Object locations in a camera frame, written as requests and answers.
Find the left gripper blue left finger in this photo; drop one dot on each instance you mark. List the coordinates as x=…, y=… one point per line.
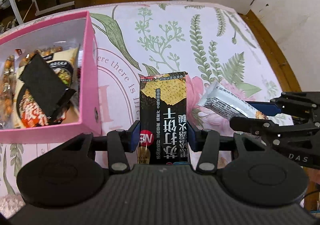
x=119, y=142

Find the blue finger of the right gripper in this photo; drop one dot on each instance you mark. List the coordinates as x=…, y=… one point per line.
x=267, y=108

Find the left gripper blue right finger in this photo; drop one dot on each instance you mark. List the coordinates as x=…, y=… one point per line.
x=207, y=142

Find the white snack bar wrapper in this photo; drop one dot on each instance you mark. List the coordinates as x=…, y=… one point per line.
x=226, y=104

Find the black soda cracker packet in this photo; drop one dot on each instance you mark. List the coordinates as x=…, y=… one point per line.
x=163, y=120

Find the seafood noodle packet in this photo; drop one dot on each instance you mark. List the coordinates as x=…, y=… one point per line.
x=26, y=112

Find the matte black snack packet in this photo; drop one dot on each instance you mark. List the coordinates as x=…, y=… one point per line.
x=41, y=81

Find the mixed nuts clear bag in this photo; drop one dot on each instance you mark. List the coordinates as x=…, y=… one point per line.
x=8, y=81

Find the glossy black snack packet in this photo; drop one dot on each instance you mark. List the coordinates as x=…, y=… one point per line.
x=60, y=103

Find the orange coated peanuts bag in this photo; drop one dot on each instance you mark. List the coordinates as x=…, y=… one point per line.
x=46, y=54

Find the floral bed sheet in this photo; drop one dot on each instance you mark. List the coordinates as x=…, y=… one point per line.
x=120, y=43

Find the pink cardboard box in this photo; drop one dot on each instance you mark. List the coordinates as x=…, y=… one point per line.
x=83, y=114

